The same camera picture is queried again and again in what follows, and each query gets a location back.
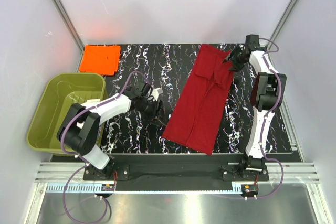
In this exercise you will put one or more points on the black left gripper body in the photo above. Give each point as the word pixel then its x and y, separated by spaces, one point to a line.
pixel 149 108

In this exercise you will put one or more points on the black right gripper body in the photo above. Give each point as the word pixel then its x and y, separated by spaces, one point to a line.
pixel 238 62

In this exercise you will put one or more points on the red t shirt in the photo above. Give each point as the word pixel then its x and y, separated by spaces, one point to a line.
pixel 197 115

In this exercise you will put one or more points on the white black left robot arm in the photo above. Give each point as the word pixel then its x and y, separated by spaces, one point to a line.
pixel 80 127

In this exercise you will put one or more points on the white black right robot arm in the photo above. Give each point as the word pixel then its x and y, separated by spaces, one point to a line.
pixel 266 97

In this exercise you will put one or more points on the folded orange t shirt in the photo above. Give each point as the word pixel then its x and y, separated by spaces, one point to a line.
pixel 103 60

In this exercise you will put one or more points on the left orange connector block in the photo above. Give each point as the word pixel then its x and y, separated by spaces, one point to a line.
pixel 108 187

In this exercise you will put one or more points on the orange connector block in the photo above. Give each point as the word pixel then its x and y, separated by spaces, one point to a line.
pixel 252 188
pixel 108 187

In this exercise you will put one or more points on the olive green plastic bin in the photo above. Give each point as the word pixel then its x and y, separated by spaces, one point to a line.
pixel 60 93

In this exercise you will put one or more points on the right orange connector block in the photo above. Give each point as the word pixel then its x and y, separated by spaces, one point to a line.
pixel 252 188

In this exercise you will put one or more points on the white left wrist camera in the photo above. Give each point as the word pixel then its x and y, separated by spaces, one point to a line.
pixel 156 92

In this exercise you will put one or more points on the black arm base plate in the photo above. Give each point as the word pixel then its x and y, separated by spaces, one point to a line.
pixel 146 184

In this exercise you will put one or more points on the aluminium frame rail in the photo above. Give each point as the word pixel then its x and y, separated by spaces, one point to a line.
pixel 286 173

